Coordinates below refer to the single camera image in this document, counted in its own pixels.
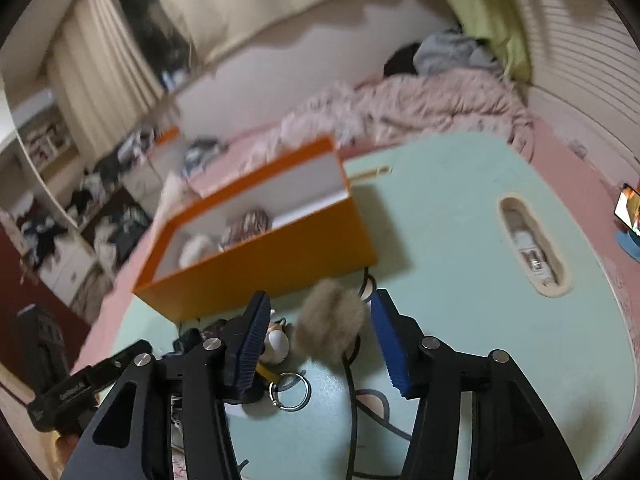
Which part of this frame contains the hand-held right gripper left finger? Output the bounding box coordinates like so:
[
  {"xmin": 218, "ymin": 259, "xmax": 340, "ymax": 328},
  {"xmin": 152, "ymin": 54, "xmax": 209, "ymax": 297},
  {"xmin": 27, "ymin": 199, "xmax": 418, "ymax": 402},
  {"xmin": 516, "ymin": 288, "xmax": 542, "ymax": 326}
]
[{"xmin": 60, "ymin": 290, "xmax": 273, "ymax": 480}]

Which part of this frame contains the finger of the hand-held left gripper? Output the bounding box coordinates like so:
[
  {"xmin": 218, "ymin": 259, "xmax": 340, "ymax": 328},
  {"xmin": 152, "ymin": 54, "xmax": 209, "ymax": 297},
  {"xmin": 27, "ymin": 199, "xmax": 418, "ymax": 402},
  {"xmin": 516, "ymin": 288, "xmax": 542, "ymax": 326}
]
[{"xmin": 69, "ymin": 339, "xmax": 154, "ymax": 397}]

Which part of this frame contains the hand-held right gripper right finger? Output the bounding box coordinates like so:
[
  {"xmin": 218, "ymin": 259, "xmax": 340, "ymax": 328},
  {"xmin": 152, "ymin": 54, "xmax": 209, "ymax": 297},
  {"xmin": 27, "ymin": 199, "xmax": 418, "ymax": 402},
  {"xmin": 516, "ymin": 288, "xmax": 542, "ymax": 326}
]
[{"xmin": 370, "ymin": 287, "xmax": 584, "ymax": 480}]

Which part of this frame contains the cartoon figure keychain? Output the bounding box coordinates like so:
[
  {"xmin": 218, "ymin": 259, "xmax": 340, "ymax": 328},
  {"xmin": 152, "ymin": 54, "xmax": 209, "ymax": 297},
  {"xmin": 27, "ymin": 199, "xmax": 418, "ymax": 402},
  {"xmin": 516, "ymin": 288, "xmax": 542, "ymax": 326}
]
[{"xmin": 252, "ymin": 310, "xmax": 312, "ymax": 413}]

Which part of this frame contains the black drawstring bag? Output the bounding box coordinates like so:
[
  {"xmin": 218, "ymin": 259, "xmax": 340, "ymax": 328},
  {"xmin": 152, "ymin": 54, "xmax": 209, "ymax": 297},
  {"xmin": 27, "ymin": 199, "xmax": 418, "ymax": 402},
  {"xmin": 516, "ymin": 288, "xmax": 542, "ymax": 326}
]
[{"xmin": 172, "ymin": 329, "xmax": 203, "ymax": 356}]

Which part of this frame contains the beige fluffy pom-pom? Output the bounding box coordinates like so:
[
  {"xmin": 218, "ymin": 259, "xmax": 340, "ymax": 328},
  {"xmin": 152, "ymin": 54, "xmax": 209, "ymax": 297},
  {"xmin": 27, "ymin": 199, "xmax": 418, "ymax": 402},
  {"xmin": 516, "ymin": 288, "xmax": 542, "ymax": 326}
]
[{"xmin": 291, "ymin": 279, "xmax": 367, "ymax": 358}]

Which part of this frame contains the orange cardboard box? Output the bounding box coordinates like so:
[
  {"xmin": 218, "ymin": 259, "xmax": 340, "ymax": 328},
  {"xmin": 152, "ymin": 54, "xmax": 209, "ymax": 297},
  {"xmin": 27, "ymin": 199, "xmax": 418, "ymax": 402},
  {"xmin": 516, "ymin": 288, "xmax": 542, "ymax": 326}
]
[{"xmin": 132, "ymin": 136, "xmax": 378, "ymax": 323}]

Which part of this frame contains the white plush item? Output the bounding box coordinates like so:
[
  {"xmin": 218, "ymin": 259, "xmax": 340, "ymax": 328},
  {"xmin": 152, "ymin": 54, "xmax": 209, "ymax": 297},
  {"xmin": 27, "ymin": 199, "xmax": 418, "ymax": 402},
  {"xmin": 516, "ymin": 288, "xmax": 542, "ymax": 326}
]
[{"xmin": 178, "ymin": 247, "xmax": 218, "ymax": 270}]

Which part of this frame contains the white item in table slot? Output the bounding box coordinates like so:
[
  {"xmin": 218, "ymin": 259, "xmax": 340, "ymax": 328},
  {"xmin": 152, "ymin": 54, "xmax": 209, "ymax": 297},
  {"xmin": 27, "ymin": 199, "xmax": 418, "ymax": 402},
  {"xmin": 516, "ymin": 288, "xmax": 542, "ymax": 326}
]
[{"xmin": 512, "ymin": 230, "xmax": 558, "ymax": 288}]

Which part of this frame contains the pile of dark clothes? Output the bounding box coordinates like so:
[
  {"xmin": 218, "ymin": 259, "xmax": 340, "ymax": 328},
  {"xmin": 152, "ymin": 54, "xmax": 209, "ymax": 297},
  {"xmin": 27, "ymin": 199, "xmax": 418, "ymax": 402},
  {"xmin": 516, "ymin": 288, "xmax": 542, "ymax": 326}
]
[{"xmin": 70, "ymin": 130, "xmax": 156, "ymax": 211}]

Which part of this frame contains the grey-blue crumpled garment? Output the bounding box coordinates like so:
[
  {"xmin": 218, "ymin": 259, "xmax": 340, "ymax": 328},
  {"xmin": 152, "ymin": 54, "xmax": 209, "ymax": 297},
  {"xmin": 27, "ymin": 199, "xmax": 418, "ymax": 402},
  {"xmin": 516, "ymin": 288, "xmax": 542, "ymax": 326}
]
[{"xmin": 182, "ymin": 139, "xmax": 228, "ymax": 178}]

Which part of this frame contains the white box with orange lid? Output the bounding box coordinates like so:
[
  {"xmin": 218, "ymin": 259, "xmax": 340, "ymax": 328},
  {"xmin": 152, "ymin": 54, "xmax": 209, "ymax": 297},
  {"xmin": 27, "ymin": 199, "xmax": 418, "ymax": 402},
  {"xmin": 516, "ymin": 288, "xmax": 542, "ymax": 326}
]
[{"xmin": 122, "ymin": 127, "xmax": 181, "ymax": 196}]

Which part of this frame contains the white shelf unit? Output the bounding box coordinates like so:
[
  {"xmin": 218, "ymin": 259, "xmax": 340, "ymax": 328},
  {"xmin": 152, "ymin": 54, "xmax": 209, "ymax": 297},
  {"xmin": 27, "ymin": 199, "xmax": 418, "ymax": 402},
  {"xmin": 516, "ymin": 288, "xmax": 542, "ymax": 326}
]
[{"xmin": 0, "ymin": 90, "xmax": 101, "ymax": 311}]

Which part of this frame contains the pink fluffy blanket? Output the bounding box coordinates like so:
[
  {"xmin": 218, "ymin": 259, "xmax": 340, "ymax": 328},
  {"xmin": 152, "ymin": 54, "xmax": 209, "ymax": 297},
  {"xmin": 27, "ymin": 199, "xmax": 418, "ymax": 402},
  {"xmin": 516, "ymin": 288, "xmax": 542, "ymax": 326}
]
[{"xmin": 240, "ymin": 67, "xmax": 536, "ymax": 161}]

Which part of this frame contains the blue phone stand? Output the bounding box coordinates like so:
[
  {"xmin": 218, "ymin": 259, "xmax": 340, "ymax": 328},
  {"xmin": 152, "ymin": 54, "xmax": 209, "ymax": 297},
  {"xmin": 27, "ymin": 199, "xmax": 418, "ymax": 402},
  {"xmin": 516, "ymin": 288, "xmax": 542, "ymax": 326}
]
[{"xmin": 616, "ymin": 230, "xmax": 640, "ymax": 262}]

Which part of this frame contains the smartphone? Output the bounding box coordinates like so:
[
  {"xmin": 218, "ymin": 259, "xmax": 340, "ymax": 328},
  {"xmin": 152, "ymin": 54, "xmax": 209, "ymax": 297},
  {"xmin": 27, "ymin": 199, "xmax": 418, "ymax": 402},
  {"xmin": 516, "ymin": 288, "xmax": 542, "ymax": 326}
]
[{"xmin": 614, "ymin": 185, "xmax": 640, "ymax": 236}]

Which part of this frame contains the black garment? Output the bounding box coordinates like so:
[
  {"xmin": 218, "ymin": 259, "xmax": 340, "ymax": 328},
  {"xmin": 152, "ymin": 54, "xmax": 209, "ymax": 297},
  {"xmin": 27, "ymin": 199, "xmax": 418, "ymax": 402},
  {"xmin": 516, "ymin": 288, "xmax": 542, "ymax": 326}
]
[{"xmin": 382, "ymin": 42, "xmax": 423, "ymax": 77}]

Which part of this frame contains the cream curtain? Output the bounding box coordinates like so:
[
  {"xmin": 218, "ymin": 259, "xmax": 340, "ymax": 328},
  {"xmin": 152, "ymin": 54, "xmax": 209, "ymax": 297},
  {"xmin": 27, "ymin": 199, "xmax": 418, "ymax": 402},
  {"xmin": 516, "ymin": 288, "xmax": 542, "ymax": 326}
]
[{"xmin": 47, "ymin": 0, "xmax": 166, "ymax": 161}]

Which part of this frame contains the grey garment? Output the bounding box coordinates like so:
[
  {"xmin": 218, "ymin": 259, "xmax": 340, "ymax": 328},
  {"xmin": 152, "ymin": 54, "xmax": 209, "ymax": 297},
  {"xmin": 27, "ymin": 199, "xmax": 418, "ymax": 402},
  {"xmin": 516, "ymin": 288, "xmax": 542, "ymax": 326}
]
[{"xmin": 414, "ymin": 29, "xmax": 503, "ymax": 77}]

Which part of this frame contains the yellow-green pillow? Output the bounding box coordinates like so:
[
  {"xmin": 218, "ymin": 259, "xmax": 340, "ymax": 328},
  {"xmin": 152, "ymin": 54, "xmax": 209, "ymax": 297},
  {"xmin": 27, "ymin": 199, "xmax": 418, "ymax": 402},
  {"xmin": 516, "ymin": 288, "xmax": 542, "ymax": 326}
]
[{"xmin": 435, "ymin": 0, "xmax": 533, "ymax": 83}]

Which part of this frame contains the white ribbed headboard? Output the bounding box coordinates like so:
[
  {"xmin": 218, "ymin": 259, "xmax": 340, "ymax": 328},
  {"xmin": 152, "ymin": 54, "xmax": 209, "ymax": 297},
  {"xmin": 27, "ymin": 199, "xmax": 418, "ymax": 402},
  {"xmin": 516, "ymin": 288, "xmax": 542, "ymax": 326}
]
[{"xmin": 500, "ymin": 0, "xmax": 640, "ymax": 191}]

